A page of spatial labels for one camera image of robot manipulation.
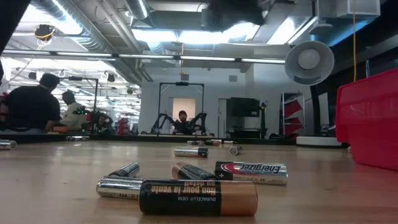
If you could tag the long ceiling light bar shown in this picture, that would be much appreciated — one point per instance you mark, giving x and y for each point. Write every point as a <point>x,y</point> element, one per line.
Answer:
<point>146,56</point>

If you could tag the other station robot arm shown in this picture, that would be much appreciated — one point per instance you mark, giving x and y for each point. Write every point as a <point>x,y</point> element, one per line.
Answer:
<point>200,119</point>
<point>161,119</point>

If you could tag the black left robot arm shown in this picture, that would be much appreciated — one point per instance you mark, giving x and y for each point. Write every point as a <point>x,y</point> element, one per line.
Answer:
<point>9,18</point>

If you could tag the silver black Energizer battery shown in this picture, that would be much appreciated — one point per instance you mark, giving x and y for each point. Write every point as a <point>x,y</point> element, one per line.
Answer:
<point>248,174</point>

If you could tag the black gantry frame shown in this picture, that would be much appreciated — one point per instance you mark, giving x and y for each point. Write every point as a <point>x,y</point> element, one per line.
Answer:
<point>182,83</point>
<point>84,78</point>

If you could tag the person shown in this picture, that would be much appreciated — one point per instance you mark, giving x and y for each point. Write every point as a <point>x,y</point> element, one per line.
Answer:
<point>183,126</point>
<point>31,105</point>
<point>73,115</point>

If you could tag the black aluminium table frame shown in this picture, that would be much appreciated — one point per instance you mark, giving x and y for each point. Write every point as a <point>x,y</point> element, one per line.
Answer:
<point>140,138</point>

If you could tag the metal shelf with red bins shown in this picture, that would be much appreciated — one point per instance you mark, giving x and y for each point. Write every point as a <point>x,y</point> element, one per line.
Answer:
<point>292,109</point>

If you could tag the white desk lamp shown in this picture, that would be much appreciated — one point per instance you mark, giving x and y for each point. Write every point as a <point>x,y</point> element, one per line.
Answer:
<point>309,62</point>

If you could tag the red plastic bin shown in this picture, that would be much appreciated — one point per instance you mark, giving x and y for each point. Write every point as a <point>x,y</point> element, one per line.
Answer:
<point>370,124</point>

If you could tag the black monitor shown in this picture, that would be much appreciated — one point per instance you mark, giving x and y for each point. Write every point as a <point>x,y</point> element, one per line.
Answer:
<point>244,107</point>

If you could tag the silver spiral ventilation duct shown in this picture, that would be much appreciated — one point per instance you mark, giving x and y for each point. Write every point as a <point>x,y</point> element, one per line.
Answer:
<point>93,40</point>

